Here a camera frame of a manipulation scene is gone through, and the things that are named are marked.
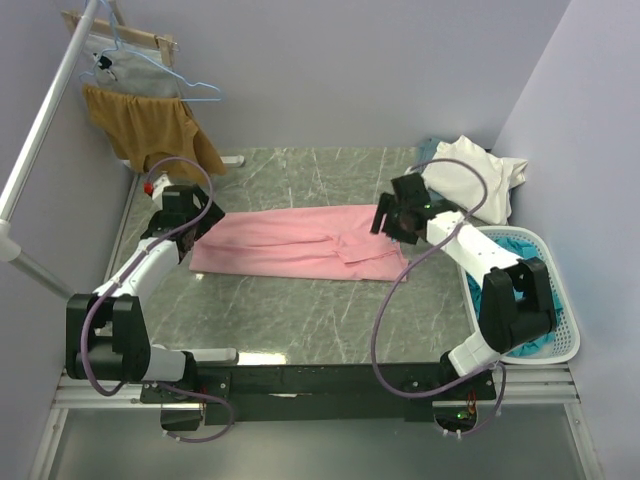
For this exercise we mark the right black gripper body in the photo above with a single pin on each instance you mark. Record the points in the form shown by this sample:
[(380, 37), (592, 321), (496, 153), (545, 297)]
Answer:
[(396, 227)]

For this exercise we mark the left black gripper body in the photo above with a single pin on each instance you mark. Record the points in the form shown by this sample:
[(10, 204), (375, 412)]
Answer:
[(204, 225)]

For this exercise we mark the pink t shirt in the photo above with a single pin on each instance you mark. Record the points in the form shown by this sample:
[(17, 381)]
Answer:
[(318, 243)]

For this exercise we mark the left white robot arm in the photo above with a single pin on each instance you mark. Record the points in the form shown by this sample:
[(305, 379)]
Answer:
[(106, 335)]

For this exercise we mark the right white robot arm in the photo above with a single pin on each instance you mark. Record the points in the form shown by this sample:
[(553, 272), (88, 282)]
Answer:
[(516, 298)]

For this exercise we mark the white folded t shirt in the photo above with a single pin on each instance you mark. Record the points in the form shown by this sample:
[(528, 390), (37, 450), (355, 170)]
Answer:
[(466, 174)]

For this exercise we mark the blue-grey folded t shirt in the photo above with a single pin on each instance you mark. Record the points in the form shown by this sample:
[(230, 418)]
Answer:
[(427, 149)]

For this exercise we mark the white rack foot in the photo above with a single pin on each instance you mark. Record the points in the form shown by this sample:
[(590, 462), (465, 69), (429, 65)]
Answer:
[(227, 161)]

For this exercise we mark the mustard brown hanging garment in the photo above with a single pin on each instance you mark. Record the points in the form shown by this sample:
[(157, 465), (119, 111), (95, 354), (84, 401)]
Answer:
[(145, 130)]

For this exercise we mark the grey hanging garment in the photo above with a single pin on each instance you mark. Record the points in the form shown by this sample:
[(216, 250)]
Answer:
[(127, 69)]

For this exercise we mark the wooden clip hanger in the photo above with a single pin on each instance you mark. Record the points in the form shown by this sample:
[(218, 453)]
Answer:
[(164, 45)]

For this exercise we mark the white clothes rack pole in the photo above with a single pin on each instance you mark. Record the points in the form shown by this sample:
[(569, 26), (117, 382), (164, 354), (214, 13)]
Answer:
[(11, 252)]

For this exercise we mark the black base beam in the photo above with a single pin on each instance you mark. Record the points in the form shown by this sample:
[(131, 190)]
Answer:
[(254, 393)]

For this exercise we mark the white plastic laundry basket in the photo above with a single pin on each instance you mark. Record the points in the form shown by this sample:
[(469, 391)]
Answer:
[(561, 345)]

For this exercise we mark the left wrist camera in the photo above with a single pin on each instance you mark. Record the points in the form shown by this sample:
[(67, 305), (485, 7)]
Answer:
[(155, 188)]

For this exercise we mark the light blue wire hanger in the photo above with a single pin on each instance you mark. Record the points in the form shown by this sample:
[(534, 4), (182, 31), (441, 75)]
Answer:
[(191, 91)]

